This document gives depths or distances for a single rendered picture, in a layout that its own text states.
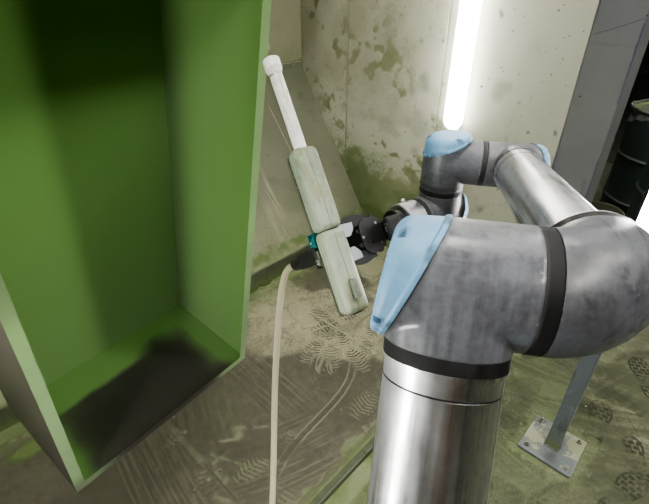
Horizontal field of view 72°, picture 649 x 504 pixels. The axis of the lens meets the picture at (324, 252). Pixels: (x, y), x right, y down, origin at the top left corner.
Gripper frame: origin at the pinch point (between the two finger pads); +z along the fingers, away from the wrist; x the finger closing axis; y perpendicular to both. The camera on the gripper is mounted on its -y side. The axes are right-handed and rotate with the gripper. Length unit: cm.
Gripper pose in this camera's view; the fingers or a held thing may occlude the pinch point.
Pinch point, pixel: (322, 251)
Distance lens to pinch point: 83.1
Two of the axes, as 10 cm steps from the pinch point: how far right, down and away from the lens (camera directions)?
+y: -4.4, 1.4, 8.9
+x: -3.2, -9.5, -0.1
